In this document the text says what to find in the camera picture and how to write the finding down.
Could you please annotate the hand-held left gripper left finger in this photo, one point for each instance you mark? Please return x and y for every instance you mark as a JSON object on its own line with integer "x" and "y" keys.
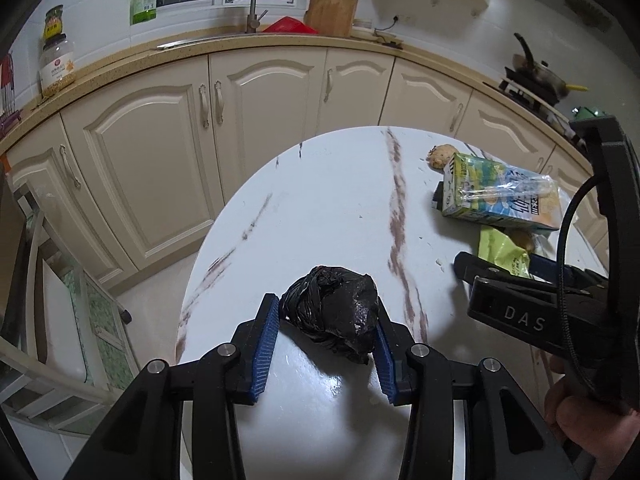
{"x": 265, "y": 350}

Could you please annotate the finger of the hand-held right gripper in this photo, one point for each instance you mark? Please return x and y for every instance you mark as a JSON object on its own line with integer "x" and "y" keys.
{"x": 545, "y": 264}
{"x": 480, "y": 267}

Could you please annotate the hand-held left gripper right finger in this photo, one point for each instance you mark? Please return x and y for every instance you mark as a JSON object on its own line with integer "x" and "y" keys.
{"x": 387, "y": 360}

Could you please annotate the lime green snack packet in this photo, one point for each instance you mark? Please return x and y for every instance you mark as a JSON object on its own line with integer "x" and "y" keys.
{"x": 500, "y": 252}

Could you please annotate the green drink carton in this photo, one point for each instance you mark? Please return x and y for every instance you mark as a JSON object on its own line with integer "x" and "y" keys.
{"x": 500, "y": 200}

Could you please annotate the black garbage bag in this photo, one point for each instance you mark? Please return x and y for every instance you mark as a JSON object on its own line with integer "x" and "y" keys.
{"x": 335, "y": 310}

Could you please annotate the person's right hand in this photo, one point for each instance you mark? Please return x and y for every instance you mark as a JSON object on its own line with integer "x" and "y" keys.
{"x": 590, "y": 425}

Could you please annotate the black induction cooker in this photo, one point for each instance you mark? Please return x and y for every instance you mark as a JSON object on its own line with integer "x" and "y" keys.
{"x": 520, "y": 91}

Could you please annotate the steel wok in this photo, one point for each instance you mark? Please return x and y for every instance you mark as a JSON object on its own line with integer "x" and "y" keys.
{"x": 542, "y": 72}

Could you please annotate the white folding chair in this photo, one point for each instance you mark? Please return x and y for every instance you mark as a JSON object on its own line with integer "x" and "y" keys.
{"x": 60, "y": 300}

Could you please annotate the cream lower kitchen cabinets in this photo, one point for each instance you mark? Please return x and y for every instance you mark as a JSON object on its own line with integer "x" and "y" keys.
{"x": 150, "y": 160}

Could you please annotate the wooden knife block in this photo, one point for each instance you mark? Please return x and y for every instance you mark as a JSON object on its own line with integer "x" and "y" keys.
{"x": 332, "y": 15}

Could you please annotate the red plastic basin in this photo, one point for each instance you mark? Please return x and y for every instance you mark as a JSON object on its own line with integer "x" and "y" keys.
{"x": 290, "y": 25}

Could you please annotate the steel sink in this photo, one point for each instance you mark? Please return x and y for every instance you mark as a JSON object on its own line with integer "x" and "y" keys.
{"x": 190, "y": 41}

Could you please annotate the metal faucet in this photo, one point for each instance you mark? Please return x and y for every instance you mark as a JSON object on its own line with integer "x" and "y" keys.
{"x": 252, "y": 15}

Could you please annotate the large clear jar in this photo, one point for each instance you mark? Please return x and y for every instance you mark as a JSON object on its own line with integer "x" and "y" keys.
{"x": 57, "y": 67}

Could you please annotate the green dish soap bottle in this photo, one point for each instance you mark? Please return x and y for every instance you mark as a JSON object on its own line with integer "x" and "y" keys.
{"x": 145, "y": 2}

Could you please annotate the red utensil rack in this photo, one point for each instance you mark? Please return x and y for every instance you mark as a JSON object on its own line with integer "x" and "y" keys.
{"x": 6, "y": 85}

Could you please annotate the small sauce jar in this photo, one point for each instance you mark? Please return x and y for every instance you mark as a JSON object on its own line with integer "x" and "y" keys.
{"x": 54, "y": 22}

